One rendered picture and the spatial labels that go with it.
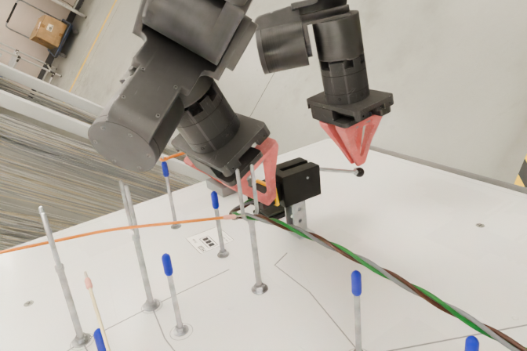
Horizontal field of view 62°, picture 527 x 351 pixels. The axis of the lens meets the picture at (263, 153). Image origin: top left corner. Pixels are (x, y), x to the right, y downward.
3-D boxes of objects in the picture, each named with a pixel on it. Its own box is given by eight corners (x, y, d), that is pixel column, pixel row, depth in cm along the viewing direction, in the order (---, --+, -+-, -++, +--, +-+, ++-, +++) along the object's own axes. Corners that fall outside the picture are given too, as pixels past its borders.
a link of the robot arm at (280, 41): (339, -60, 49) (338, -29, 57) (240, -35, 51) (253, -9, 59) (358, 45, 49) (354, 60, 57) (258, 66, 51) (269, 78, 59)
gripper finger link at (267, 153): (264, 231, 46) (222, 174, 41) (226, 208, 52) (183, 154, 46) (304, 186, 49) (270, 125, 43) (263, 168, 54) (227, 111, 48)
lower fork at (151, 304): (139, 305, 46) (110, 182, 41) (155, 297, 47) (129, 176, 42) (147, 314, 45) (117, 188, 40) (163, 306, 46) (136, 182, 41)
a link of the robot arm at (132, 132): (263, 15, 35) (167, -44, 34) (214, 110, 28) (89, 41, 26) (213, 102, 44) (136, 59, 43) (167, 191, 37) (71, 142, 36)
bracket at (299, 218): (314, 233, 56) (312, 198, 54) (299, 240, 55) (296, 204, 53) (294, 220, 60) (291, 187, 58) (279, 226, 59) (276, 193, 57)
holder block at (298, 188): (321, 193, 55) (319, 164, 54) (285, 208, 53) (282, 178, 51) (301, 184, 59) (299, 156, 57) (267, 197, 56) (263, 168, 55)
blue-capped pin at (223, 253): (231, 255, 53) (222, 191, 50) (220, 259, 53) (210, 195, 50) (226, 250, 55) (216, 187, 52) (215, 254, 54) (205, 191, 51)
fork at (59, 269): (70, 339, 42) (28, 208, 38) (89, 331, 43) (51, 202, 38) (74, 352, 41) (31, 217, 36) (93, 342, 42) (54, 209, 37)
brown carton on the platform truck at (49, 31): (59, 28, 735) (37, 17, 714) (68, 25, 692) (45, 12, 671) (50, 50, 730) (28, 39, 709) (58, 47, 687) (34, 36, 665)
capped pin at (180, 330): (173, 327, 43) (157, 251, 40) (188, 323, 43) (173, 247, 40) (172, 338, 41) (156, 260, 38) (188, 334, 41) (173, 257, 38)
